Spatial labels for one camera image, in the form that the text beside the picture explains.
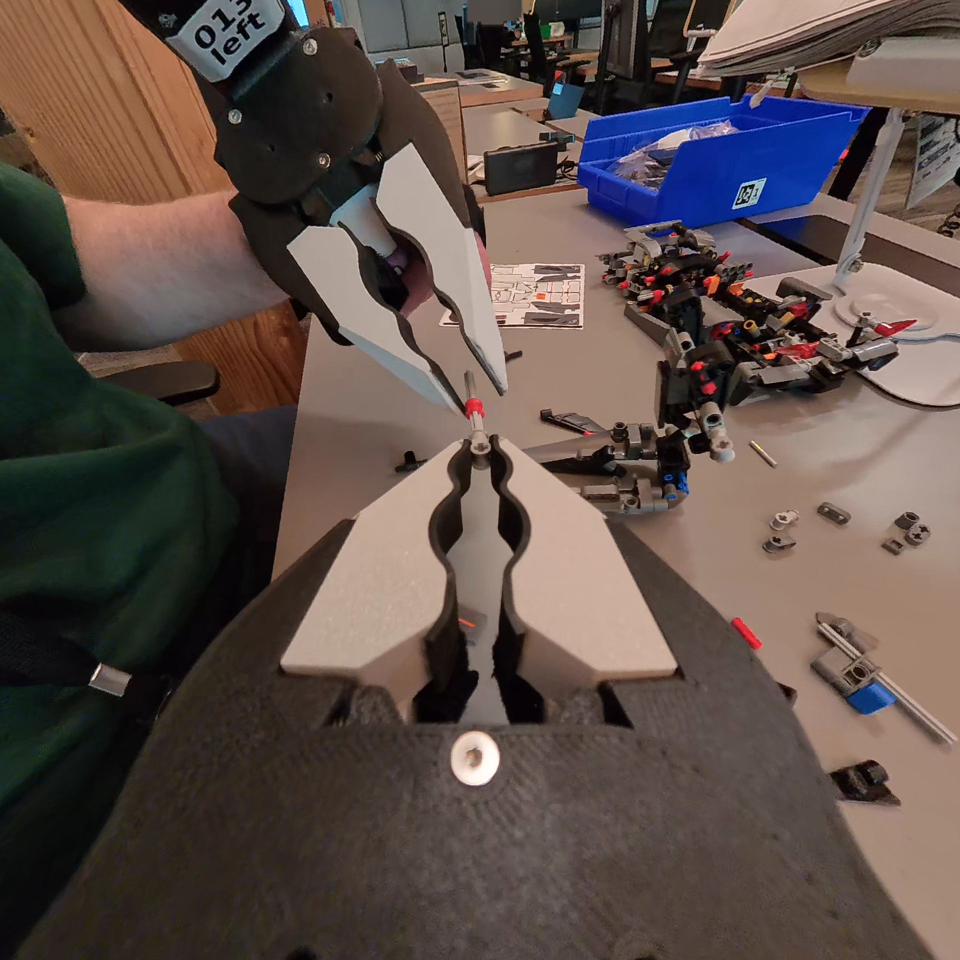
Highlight clear plastic parts bag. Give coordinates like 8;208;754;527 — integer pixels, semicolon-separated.
609;118;745;190

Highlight cardboard box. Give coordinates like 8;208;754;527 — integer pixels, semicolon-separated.
410;75;468;183

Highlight black strap metal buckle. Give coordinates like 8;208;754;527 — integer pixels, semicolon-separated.
0;609;135;699

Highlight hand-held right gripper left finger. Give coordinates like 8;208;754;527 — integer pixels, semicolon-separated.
279;438;479;723

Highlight grey lego axle red bush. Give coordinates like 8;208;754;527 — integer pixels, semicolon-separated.
462;370;497;471

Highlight person's left hand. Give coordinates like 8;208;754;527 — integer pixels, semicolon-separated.
390;240;495;316

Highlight black box device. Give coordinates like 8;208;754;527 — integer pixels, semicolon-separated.
483;141;561;198

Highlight blue plastic parts bin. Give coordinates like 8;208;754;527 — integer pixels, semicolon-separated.
576;93;873;231

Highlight lego instruction booklet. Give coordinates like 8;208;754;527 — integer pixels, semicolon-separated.
696;0;960;81

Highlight grey blade lego assembly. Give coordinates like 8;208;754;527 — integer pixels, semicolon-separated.
521;420;693;516

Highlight person's dark trousers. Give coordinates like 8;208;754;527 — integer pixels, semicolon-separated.
196;405;303;605

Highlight person's green shirt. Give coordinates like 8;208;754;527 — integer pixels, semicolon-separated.
0;161;243;935

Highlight hanging printed paper sheet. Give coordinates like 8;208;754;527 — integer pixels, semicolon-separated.
903;111;960;213

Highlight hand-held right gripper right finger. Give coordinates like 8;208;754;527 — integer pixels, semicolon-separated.
491;436;681;723

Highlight grey office chair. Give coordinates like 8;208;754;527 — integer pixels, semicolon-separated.
99;360;223;408

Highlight grey blue axle subassembly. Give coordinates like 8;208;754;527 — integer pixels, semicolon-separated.
810;610;960;748

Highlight sticker sheet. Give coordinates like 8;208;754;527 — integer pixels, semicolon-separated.
438;262;586;331

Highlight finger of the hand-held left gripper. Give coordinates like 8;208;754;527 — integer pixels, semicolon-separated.
286;223;468;415
373;141;511;397

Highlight person's left forearm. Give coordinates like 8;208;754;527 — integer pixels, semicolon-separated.
56;189;295;351

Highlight black lego panel red pin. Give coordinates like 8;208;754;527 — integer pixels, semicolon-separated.
538;408;610;438

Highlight wooden post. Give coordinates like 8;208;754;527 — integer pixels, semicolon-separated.
0;0;310;419

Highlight white book stand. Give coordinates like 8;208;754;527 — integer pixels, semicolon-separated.
750;36;960;411

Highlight scattered loose lego pieces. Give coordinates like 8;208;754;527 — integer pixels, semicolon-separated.
731;502;936;809

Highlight lego car chassis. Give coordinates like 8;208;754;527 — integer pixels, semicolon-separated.
598;219;921;411

